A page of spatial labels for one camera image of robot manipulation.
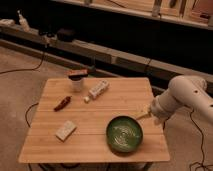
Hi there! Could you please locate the green ceramic bowl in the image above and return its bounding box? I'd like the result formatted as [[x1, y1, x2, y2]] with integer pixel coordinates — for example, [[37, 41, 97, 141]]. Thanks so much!
[[106, 116, 143, 153]]

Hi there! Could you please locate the black floor cable left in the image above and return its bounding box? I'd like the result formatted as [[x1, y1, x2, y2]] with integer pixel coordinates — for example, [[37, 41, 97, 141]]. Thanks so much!
[[0, 44, 47, 76]]

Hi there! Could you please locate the beige sponge block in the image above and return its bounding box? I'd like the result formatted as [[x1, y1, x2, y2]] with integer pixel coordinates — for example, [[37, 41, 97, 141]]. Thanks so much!
[[55, 121, 77, 142]]

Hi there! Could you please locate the white spray bottle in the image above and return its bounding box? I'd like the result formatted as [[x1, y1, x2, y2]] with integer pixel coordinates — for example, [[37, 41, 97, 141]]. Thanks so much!
[[17, 11, 30, 32]]

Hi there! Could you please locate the orange black brush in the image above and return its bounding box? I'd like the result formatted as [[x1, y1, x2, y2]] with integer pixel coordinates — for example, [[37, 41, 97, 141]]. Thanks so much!
[[68, 69, 88, 79]]

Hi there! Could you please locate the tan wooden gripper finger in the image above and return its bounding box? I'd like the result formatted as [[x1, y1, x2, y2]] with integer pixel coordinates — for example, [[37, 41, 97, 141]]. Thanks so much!
[[136, 112, 151, 120]]

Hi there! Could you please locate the black box on ledge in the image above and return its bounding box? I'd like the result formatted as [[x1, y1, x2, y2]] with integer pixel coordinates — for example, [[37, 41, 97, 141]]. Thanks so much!
[[57, 29, 75, 42]]

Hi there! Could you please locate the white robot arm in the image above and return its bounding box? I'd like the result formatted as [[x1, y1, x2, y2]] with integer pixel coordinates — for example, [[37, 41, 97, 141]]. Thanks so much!
[[137, 75, 213, 125]]

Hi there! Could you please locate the black cable under table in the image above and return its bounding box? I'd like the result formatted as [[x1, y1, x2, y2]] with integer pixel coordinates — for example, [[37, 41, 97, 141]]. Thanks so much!
[[24, 101, 40, 128]]

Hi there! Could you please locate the wooden slat table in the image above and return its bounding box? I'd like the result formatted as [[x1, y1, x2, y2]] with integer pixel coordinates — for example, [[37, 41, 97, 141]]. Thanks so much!
[[19, 78, 170, 163]]

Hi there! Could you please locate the black cable right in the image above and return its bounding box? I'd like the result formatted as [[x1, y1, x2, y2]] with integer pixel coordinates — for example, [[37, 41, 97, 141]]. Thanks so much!
[[188, 108, 213, 171]]

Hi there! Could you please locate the white tube bottle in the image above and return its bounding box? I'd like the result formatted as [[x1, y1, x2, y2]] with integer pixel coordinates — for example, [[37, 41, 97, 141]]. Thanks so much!
[[84, 80, 109, 103]]

